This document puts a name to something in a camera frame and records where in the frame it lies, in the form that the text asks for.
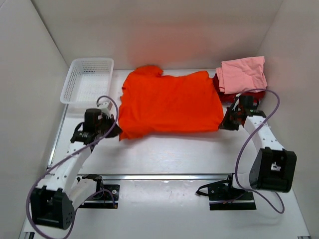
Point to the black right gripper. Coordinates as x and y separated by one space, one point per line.
225 125

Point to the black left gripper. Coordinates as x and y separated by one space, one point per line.
116 130

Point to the orange t-shirt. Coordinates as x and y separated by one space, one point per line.
153 102

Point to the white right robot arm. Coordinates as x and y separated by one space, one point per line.
274 166

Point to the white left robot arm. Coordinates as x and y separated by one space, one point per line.
55 199

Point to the dark red folded t-shirt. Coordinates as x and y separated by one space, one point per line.
229 98

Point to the pink folded t-shirt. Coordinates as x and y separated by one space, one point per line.
235 76

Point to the white plastic basket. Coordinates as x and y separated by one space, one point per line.
87 79

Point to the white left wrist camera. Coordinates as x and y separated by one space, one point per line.
105 107

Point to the aluminium table rail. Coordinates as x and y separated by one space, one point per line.
172 157

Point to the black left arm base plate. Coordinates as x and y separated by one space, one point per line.
108 195

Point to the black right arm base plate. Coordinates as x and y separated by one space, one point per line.
223 196

